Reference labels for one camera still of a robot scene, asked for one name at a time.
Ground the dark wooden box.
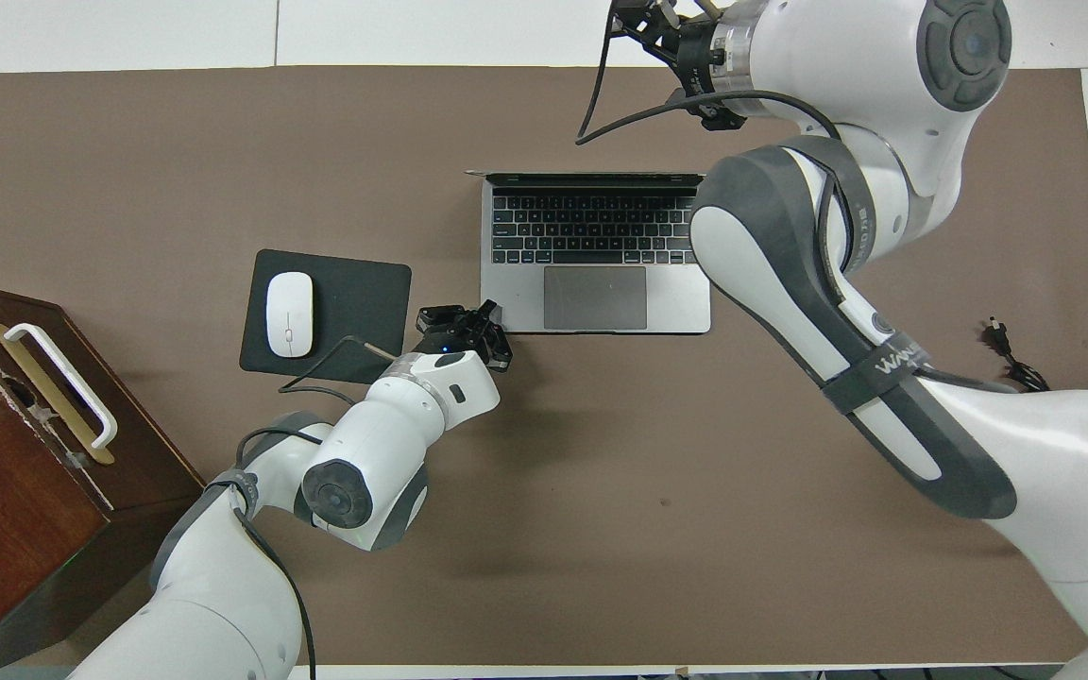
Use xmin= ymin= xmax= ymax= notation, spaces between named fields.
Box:
xmin=0 ymin=274 xmax=207 ymax=676

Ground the black mouse pad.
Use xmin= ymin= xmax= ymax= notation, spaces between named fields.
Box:
xmin=239 ymin=248 xmax=413 ymax=387

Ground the brown table mat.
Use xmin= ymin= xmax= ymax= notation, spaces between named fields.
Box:
xmin=0 ymin=64 xmax=1088 ymax=667

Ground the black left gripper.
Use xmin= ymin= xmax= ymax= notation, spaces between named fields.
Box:
xmin=416 ymin=300 xmax=513 ymax=371

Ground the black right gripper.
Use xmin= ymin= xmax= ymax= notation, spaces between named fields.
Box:
xmin=616 ymin=0 xmax=748 ymax=131

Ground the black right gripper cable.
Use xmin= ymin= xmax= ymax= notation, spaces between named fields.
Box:
xmin=575 ymin=9 xmax=847 ymax=147

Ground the white box handle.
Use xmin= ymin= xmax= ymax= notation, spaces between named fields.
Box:
xmin=3 ymin=322 xmax=119 ymax=450

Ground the silver apple laptop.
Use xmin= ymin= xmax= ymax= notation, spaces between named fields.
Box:
xmin=465 ymin=170 xmax=712 ymax=335

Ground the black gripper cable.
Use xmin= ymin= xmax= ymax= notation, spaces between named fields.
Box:
xmin=278 ymin=335 xmax=394 ymax=393
xmin=575 ymin=9 xmax=847 ymax=147

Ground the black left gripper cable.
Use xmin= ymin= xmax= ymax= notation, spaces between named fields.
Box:
xmin=278 ymin=335 xmax=394 ymax=393

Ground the black lamp power cable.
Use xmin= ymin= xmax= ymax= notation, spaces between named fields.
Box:
xmin=983 ymin=318 xmax=1050 ymax=393

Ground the white computer mouse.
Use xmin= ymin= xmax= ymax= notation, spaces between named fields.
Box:
xmin=265 ymin=271 xmax=315 ymax=360

